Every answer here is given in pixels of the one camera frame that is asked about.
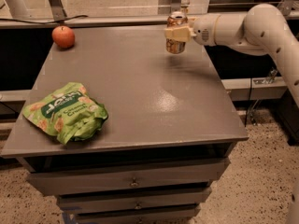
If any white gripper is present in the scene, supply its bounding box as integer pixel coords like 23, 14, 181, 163
164, 13, 220, 46

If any orange soda can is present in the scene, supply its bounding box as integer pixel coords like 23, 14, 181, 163
165, 11, 188, 54

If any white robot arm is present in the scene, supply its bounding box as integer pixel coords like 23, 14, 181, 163
165, 4, 299, 224

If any green rice chip bag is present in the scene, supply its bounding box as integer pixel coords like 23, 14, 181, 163
22, 82, 108, 145

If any grey drawer cabinet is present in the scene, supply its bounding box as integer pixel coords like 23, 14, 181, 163
0, 23, 249, 224

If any red apple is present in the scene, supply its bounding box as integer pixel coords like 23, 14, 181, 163
51, 26, 75, 49

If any top grey drawer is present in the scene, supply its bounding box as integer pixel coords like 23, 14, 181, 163
28, 158, 229, 196

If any grey drawer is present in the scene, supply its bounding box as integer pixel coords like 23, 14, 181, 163
57, 186, 211, 214
28, 158, 229, 196
75, 204, 199, 224

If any middle grey drawer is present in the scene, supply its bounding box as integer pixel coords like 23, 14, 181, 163
57, 186, 211, 214

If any white pipe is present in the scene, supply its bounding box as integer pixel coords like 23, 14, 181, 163
4, 0, 30, 19

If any bottom grey drawer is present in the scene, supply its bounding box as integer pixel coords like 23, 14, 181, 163
75, 204, 199, 224

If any metal bracket right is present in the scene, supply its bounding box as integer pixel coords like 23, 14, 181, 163
277, 0, 299, 17

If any black cable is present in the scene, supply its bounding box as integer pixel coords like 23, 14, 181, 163
0, 14, 90, 26

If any metal bracket left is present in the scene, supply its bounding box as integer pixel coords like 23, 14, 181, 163
48, 0, 67, 22

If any metal rail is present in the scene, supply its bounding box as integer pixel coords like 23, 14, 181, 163
0, 10, 299, 30

